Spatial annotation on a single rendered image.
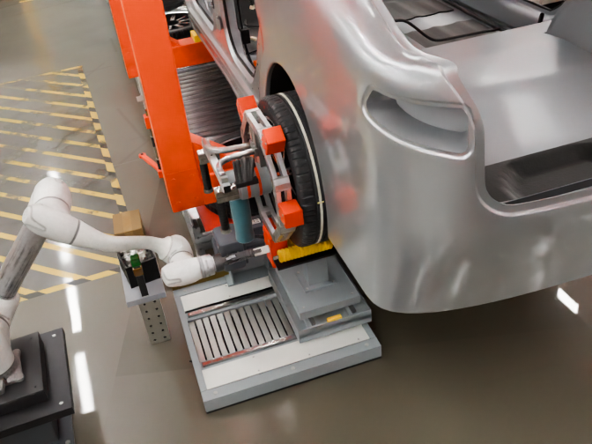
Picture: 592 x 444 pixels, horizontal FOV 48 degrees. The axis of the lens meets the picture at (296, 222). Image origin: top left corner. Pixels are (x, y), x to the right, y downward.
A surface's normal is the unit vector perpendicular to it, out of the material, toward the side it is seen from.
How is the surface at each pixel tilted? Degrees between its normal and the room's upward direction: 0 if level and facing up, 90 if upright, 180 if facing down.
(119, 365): 0
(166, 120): 90
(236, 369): 0
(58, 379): 0
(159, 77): 90
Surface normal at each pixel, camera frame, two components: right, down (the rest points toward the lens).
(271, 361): -0.10, -0.82
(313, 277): 0.31, 0.52
